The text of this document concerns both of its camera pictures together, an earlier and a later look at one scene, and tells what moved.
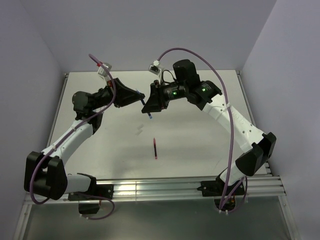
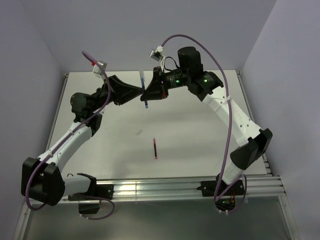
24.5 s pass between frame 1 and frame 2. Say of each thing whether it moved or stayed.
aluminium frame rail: stayed
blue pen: moved
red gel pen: stayed
